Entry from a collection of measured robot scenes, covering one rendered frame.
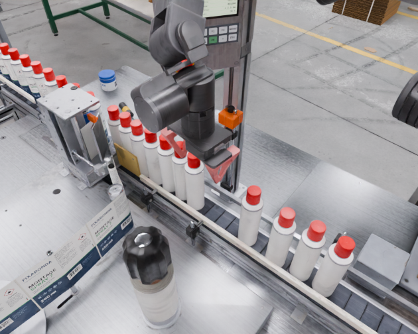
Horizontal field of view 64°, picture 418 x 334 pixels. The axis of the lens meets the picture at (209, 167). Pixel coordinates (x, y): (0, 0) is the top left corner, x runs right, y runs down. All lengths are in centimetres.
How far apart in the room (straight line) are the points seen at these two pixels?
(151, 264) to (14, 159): 89
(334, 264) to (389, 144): 213
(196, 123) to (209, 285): 46
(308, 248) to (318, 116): 219
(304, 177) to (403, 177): 149
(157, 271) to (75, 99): 56
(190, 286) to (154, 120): 50
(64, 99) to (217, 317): 68
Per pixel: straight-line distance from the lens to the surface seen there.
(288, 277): 86
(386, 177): 255
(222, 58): 76
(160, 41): 51
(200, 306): 85
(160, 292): 68
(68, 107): 97
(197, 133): 55
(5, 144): 146
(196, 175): 86
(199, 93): 51
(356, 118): 298
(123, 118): 99
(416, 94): 104
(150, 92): 47
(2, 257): 105
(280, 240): 79
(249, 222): 83
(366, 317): 91
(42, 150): 137
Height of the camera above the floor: 167
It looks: 46 degrees down
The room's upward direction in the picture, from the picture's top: straight up
